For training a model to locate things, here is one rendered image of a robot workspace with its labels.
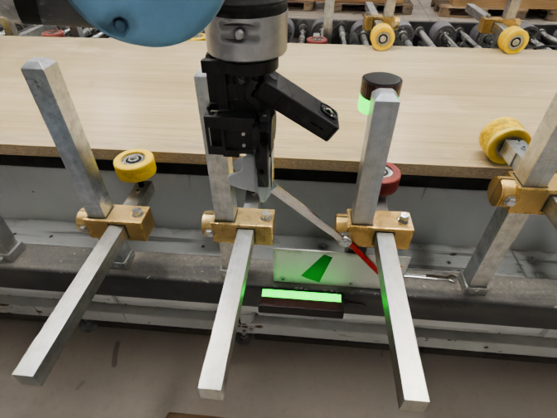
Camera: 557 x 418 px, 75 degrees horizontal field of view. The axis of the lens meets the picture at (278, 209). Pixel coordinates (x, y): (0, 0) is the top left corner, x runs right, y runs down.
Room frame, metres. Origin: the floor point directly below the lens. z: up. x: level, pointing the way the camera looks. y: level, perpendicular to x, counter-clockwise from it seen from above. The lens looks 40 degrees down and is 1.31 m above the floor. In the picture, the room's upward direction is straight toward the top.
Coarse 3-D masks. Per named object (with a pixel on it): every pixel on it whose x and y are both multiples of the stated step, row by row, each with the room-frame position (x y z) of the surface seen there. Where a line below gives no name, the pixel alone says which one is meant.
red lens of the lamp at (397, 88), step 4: (364, 76) 0.55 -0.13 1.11; (364, 80) 0.53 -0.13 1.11; (364, 84) 0.53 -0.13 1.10; (368, 84) 0.52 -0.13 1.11; (372, 84) 0.52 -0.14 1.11; (400, 84) 0.52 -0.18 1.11; (364, 88) 0.52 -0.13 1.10; (368, 88) 0.52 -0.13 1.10; (372, 88) 0.51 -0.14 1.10; (376, 88) 0.51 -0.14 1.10; (388, 88) 0.51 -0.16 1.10; (392, 88) 0.51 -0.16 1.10; (396, 88) 0.51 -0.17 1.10; (400, 88) 0.52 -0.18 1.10; (360, 92) 0.54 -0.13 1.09; (364, 92) 0.52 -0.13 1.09; (368, 92) 0.52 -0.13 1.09; (396, 92) 0.51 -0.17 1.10; (364, 96) 0.52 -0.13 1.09; (368, 96) 0.51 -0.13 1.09
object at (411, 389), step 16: (384, 208) 0.53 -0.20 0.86; (384, 240) 0.44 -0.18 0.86; (384, 256) 0.40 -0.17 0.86; (384, 272) 0.37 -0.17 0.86; (400, 272) 0.37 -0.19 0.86; (384, 288) 0.34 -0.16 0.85; (400, 288) 0.34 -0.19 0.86; (384, 304) 0.32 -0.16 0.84; (400, 304) 0.31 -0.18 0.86; (400, 320) 0.28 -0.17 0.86; (400, 336) 0.26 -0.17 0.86; (400, 352) 0.24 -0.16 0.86; (416, 352) 0.24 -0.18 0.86; (400, 368) 0.21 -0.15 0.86; (416, 368) 0.21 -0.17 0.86; (400, 384) 0.20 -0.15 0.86; (416, 384) 0.20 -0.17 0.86; (400, 400) 0.18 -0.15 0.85; (416, 400) 0.18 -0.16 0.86
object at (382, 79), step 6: (372, 72) 0.56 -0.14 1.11; (378, 72) 0.56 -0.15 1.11; (384, 72) 0.56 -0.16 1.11; (366, 78) 0.53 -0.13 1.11; (372, 78) 0.53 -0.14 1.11; (378, 78) 0.53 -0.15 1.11; (384, 78) 0.53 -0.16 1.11; (390, 78) 0.53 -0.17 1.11; (396, 78) 0.53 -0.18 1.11; (378, 84) 0.51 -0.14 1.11; (384, 84) 0.51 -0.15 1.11; (390, 84) 0.51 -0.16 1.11; (396, 84) 0.51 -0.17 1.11
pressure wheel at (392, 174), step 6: (390, 168) 0.59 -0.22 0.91; (396, 168) 0.59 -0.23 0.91; (384, 174) 0.58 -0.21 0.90; (390, 174) 0.58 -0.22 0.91; (396, 174) 0.57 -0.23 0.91; (384, 180) 0.55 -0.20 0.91; (390, 180) 0.55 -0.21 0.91; (396, 180) 0.56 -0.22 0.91; (384, 186) 0.55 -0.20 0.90; (390, 186) 0.55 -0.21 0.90; (396, 186) 0.56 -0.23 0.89; (384, 192) 0.55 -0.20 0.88; (390, 192) 0.55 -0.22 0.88
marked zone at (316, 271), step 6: (324, 258) 0.47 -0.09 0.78; (330, 258) 0.47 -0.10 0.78; (318, 264) 0.47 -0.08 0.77; (324, 264) 0.47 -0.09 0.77; (306, 270) 0.47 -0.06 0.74; (312, 270) 0.47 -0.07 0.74; (318, 270) 0.47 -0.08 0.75; (324, 270) 0.47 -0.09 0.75; (306, 276) 0.47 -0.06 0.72; (312, 276) 0.47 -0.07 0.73; (318, 276) 0.47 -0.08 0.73
